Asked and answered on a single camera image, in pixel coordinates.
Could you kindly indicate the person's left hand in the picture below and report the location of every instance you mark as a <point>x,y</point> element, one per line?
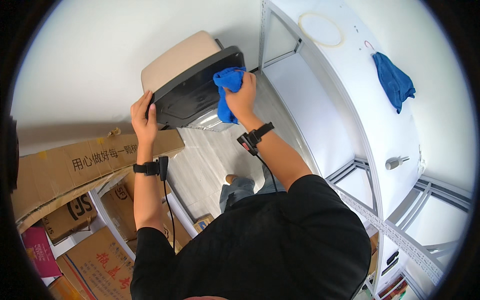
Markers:
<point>144,125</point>

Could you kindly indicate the person's right hand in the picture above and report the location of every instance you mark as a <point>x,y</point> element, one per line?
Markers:
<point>242,101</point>

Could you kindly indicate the blue cleaning cloth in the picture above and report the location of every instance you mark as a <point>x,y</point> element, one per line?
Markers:
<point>227,80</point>

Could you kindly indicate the black wrist band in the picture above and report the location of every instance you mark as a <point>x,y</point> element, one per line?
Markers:
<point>254,138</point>
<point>150,168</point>

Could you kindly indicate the flattened printed cardboard sheet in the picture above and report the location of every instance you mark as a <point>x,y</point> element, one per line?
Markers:
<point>75,168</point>

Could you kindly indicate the person's legs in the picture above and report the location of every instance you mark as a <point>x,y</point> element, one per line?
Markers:
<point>240,189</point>

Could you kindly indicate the white metal shelf rack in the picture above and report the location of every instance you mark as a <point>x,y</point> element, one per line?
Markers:
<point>337,112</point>

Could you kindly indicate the small carton with blue label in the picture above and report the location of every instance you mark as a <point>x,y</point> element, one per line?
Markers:
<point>203,223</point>

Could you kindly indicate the carton with black print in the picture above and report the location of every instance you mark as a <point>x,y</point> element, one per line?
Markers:
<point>71,217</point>

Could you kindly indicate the person's body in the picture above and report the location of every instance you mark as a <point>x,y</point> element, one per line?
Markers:
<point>262,243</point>

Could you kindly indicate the large carton with red print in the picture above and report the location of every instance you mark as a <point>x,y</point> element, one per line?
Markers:
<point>99,266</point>

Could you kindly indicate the blue hanging cloth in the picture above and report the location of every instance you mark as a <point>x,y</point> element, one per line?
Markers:
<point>393,80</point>

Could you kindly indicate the pink box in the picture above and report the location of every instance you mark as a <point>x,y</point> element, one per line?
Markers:
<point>40,253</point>

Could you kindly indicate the white shelf frame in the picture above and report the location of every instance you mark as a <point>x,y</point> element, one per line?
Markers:
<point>108,221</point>

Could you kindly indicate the pink wall hook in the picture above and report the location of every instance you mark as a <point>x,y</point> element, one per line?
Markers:
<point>369,45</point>

